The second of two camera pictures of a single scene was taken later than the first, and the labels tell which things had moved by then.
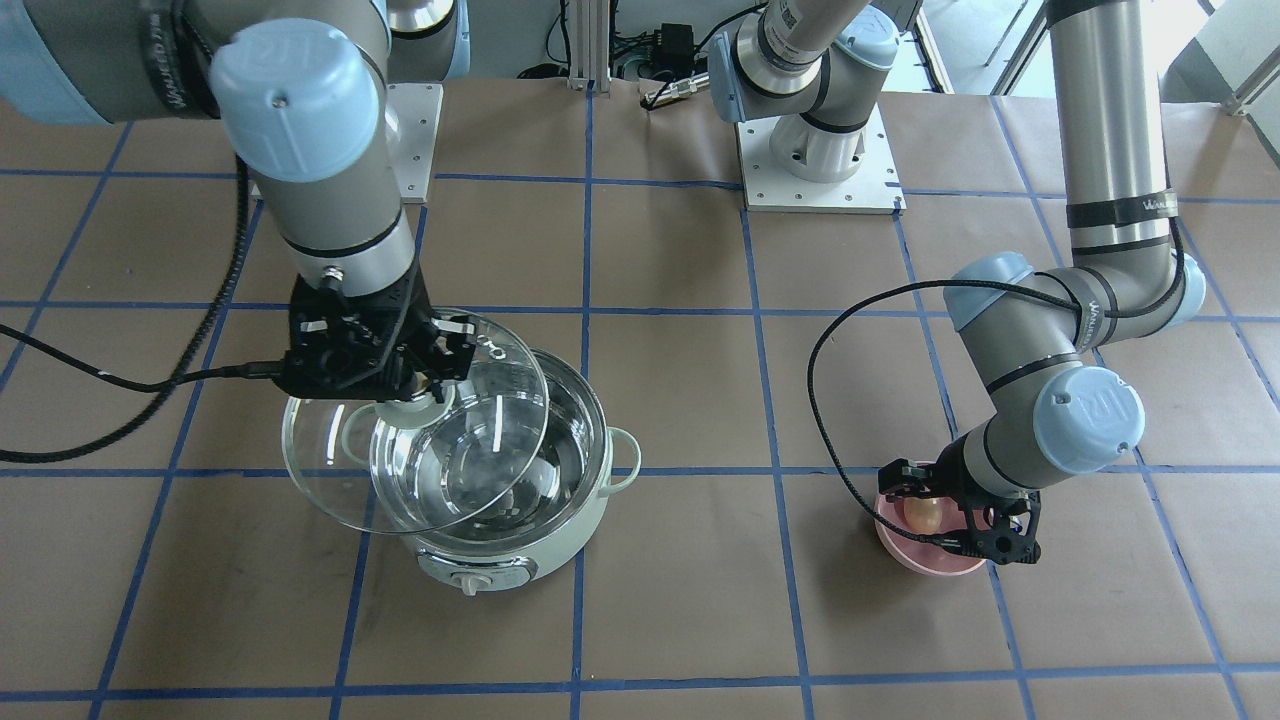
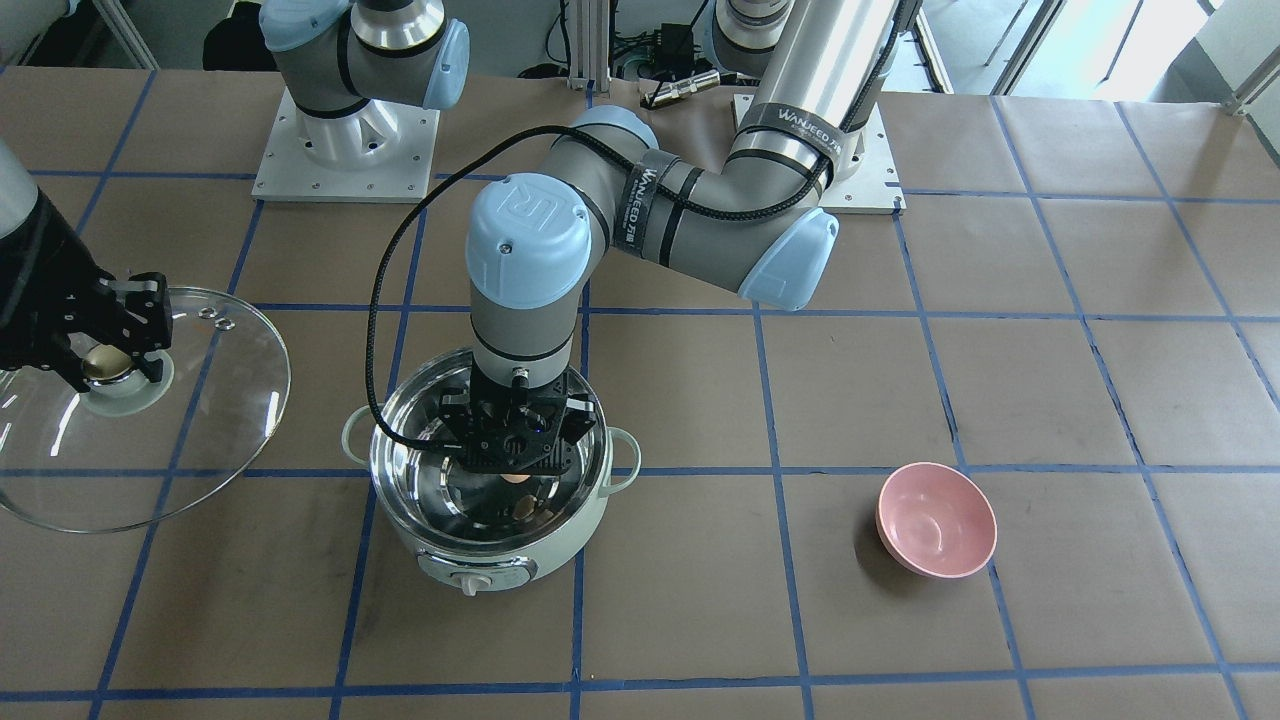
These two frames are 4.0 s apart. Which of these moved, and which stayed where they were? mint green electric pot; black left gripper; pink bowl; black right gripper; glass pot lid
Moved: black right gripper; black left gripper; glass pot lid
Stayed: pink bowl; mint green electric pot
